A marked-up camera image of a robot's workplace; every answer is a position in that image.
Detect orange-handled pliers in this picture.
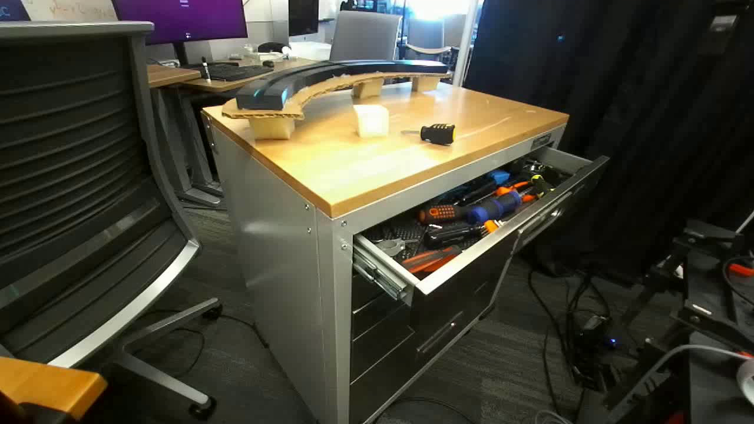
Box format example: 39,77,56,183
397,244,464,278

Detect white paper sheet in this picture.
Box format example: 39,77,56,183
19,0,120,25

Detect curved black panel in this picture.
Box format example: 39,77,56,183
232,57,453,113

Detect curved wooden stand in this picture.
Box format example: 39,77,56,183
219,69,453,145

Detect black floor cables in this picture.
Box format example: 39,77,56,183
522,265,633,420

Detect red-orange clamp handle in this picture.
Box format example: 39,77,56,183
723,263,754,283

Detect white vertical pole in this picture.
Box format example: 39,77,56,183
453,0,485,90

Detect red-orange slim screwdriver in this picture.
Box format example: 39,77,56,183
493,180,539,201

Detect orange wooden armrest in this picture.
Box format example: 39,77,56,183
0,357,108,424

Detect white translucent cup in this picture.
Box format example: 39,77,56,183
351,102,390,141

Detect grey mesh office chair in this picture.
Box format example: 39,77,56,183
0,20,223,420

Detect black equipment stand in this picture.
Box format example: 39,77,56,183
600,211,754,424

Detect purple screen monitor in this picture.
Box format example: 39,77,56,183
111,0,249,47

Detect blue and black tool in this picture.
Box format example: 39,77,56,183
460,168,514,201

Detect wooden office desk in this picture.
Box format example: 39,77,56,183
146,57,315,100

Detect dark computer monitor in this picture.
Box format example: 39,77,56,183
285,0,322,39

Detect grey wood-topped tool cabinet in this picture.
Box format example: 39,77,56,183
199,80,613,424

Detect black curtain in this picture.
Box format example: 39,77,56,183
462,0,754,289

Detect open grey metal drawer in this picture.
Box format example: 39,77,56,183
351,146,613,309

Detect black keyboard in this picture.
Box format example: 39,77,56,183
203,61,274,84

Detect orange-handled screwdriver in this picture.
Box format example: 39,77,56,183
417,203,475,226

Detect blue-handled screwdriver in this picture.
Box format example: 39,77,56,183
464,191,525,226

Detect white cable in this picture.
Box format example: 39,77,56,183
626,343,754,406

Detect grey fabric chair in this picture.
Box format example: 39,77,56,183
327,9,402,64

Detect black-handled tool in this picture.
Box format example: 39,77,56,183
422,220,483,247

